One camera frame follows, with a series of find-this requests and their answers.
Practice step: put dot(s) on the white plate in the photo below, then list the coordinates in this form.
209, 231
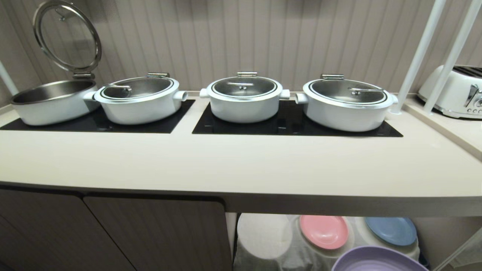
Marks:
263, 235

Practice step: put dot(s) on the pink plate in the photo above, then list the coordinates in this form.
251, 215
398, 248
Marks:
324, 231

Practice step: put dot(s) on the blue plate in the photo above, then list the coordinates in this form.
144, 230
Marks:
391, 229

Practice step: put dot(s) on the purple plate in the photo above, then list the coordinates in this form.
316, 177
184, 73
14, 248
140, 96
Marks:
376, 260

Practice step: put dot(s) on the white shelf pole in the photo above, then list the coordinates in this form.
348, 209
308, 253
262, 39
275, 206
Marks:
420, 56
452, 56
6, 81

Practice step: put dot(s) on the black induction hob panel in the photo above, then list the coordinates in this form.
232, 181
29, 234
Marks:
286, 126
158, 126

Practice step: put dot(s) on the wooden cabinet door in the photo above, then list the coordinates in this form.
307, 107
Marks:
37, 233
165, 237

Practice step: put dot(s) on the open white chafing pot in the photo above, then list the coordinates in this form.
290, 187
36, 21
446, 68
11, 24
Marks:
56, 109

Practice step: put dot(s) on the open glass pot lid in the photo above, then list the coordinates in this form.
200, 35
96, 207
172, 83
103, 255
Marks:
67, 37

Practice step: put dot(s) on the white toaster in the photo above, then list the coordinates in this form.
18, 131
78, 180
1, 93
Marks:
457, 94

